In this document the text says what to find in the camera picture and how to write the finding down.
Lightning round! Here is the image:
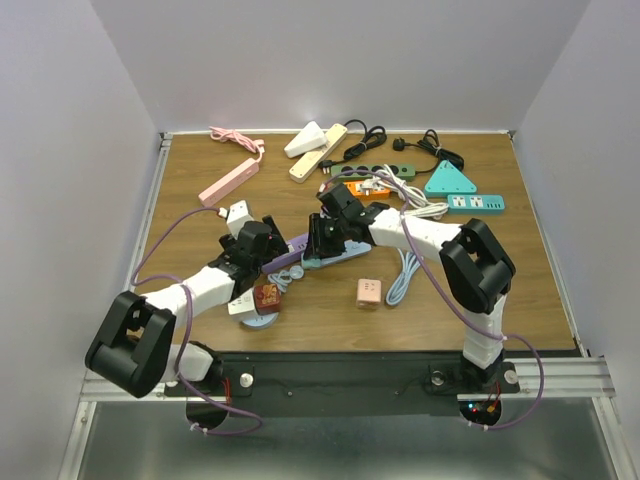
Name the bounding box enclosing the white triangular socket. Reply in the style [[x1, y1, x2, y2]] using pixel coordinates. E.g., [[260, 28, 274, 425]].
[[284, 121, 327, 158]]

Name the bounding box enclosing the orange power strip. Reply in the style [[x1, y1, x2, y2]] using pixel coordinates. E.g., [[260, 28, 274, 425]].
[[345, 180, 391, 201]]

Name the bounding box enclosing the purple power strip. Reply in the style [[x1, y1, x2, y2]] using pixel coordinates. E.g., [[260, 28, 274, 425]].
[[261, 233, 308, 275]]

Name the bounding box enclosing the pink strip cable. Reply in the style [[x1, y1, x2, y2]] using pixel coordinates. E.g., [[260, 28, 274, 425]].
[[208, 125, 266, 164]]

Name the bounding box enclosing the white cube socket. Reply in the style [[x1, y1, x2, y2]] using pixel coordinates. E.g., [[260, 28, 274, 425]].
[[227, 291, 257, 321]]

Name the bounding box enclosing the light blue power strip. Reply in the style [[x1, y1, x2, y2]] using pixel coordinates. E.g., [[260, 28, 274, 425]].
[[319, 240, 372, 269]]

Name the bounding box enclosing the pink power strip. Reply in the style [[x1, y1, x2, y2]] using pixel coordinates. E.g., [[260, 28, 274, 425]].
[[198, 159, 260, 207]]

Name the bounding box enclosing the green power strip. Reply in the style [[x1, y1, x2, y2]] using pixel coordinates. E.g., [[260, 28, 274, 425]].
[[329, 164, 417, 181]]

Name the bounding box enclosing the black cable with europlug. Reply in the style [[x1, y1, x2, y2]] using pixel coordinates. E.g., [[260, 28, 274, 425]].
[[319, 118, 388, 175]]

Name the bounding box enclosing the beige power strip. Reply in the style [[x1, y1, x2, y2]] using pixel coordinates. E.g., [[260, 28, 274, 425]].
[[289, 124, 347, 183]]

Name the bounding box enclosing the dark red cube socket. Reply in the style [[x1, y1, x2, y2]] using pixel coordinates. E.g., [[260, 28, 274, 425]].
[[253, 283, 281, 315]]

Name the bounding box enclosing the teal rectangular power strip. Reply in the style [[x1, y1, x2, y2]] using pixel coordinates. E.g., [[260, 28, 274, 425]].
[[447, 194, 506, 215]]

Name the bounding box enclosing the white bundled cable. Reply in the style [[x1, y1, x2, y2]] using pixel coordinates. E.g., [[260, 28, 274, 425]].
[[357, 167, 451, 221]]

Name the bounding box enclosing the black cable with plug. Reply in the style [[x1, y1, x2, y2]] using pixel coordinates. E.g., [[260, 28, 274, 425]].
[[393, 128, 466, 174]]

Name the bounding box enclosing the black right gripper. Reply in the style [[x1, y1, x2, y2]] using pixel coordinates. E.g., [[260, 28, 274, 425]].
[[303, 211, 350, 259]]

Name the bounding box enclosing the aluminium frame rail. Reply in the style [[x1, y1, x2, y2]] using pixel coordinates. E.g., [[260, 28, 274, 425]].
[[85, 132, 175, 399]]

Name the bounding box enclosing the round blue socket base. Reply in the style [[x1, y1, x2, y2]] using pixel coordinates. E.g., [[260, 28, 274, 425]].
[[241, 313, 279, 330]]

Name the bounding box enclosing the pink cube socket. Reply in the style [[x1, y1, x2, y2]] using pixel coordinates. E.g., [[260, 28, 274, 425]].
[[356, 278, 382, 308]]

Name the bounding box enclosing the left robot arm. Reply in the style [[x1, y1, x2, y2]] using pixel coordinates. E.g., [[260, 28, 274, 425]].
[[84, 215, 288, 398]]

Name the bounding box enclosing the teal triangular socket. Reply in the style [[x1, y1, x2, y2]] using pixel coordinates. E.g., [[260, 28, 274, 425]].
[[423, 161, 477, 198]]

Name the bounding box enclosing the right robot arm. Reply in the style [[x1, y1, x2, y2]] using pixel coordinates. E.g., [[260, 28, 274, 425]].
[[302, 183, 516, 390]]

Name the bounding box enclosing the teal cube adapter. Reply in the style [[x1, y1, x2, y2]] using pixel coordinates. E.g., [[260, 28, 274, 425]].
[[300, 258, 322, 270]]

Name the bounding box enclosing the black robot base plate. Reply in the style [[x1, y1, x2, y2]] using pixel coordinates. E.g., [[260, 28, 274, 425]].
[[195, 351, 520, 418]]

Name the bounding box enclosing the grey-blue plug with cable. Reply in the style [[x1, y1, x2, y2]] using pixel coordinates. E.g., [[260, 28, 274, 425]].
[[267, 265, 305, 294]]

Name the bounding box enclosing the light blue strip cable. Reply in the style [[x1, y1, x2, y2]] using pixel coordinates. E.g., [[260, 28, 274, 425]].
[[384, 249, 425, 307]]

